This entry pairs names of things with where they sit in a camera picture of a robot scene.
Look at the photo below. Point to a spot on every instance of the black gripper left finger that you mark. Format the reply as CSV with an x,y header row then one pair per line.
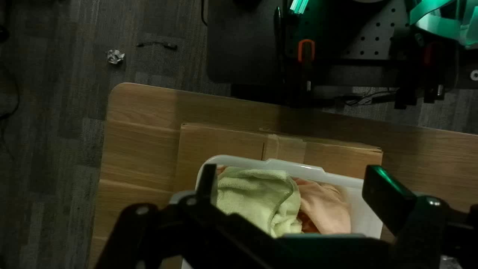
x,y
208,181

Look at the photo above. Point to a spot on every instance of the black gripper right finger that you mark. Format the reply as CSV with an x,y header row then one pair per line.
x,y
385,195

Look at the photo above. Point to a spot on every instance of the pale green towel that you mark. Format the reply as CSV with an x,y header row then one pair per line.
x,y
254,199

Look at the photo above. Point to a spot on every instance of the peach printed cloth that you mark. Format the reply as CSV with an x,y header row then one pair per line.
x,y
323,207

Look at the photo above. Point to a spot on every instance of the white plastic storage box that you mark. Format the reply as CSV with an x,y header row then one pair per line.
x,y
358,219

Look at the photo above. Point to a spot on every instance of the black robot stand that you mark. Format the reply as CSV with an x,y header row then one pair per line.
x,y
248,45

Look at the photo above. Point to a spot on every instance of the black floor object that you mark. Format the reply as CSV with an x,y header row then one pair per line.
x,y
158,44

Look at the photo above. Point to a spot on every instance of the crumpled white paper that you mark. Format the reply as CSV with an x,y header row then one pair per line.
x,y
115,57

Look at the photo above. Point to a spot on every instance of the green plastic strips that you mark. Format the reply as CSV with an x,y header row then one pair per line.
x,y
438,23

